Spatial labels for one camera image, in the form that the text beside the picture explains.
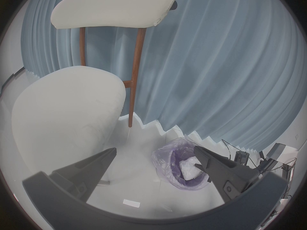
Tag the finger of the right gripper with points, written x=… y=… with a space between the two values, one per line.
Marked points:
x=209 y=180
x=199 y=166

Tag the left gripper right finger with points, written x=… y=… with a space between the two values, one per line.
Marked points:
x=223 y=171

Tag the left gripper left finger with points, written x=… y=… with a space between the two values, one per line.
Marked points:
x=91 y=171

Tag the white paper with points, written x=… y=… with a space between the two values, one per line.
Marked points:
x=189 y=170

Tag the purple plastic bag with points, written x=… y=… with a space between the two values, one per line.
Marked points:
x=177 y=157

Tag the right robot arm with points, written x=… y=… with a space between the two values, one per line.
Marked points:
x=275 y=152

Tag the white wooden-legged chair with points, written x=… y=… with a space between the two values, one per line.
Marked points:
x=72 y=116

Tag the blue-green curtain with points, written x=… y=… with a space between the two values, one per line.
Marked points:
x=203 y=68

